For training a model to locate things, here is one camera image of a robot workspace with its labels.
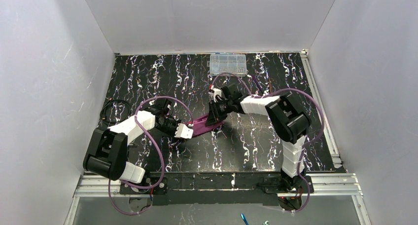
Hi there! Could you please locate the purple handled utensil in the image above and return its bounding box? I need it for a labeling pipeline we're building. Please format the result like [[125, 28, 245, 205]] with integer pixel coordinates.
[[251, 75, 264, 96]]

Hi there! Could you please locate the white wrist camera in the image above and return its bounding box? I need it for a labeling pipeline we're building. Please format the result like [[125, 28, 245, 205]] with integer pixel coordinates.
[[174, 123, 193, 139], [209, 87, 222, 102]]

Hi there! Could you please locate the clear plastic compartment box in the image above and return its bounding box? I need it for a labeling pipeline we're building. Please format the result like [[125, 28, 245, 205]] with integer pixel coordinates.
[[209, 53, 247, 76]]

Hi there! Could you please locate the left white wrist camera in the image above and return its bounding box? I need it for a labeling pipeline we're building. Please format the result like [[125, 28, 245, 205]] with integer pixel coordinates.
[[174, 123, 193, 139]]

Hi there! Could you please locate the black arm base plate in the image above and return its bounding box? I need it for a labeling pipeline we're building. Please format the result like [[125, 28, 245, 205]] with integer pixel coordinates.
[[120, 172, 314, 206]]

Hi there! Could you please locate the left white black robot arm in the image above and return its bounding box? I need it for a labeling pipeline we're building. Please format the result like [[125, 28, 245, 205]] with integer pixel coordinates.
[[83, 99, 181, 184]]

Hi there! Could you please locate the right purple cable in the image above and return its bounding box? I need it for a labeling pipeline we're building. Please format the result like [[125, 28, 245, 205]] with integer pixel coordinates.
[[210, 73, 325, 214]]

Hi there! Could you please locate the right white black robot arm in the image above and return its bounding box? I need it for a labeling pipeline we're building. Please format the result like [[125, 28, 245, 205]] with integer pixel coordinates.
[[205, 84, 312, 190]]

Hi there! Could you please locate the black coiled cable yellow plug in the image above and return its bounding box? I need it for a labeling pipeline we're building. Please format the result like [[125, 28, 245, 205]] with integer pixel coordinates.
[[99, 99, 132, 126]]

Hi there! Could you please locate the purple cloth napkin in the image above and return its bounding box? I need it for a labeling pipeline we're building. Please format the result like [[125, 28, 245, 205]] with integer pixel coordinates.
[[192, 114, 224, 138]]

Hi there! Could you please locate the blue tool handle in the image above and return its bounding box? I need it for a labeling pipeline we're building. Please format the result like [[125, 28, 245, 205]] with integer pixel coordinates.
[[241, 214, 249, 225]]

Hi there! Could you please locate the aluminium frame rail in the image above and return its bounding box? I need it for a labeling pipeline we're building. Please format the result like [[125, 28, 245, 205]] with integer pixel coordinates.
[[65, 50, 371, 225]]

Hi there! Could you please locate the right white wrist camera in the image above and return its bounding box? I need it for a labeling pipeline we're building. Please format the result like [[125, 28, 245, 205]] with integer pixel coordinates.
[[209, 87, 222, 102]]

